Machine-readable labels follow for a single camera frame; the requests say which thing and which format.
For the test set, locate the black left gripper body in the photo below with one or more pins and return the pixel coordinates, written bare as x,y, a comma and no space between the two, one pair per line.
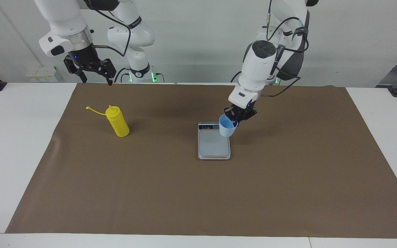
244,111

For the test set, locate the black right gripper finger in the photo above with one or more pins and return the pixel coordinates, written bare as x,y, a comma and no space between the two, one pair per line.
75,68
106,68

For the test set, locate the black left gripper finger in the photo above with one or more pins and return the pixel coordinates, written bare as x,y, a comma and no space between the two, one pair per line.
228,112
239,121

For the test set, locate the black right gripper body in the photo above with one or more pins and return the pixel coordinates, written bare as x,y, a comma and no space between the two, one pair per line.
84,57

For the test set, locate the light blue plastic cup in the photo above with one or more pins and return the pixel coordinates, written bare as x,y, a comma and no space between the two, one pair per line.
226,131

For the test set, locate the yellow squeeze bottle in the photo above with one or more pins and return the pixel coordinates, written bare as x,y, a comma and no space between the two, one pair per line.
117,124

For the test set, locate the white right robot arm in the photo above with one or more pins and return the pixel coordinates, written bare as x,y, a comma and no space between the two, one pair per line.
64,17

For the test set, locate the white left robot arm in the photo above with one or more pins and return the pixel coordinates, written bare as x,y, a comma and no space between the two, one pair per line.
257,69

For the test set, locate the silver digital kitchen scale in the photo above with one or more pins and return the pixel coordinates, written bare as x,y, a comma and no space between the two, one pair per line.
212,146

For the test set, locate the brown table mat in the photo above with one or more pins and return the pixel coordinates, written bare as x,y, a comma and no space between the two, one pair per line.
184,193

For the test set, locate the white wall socket box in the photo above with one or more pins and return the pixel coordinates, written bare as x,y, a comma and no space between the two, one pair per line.
41,74

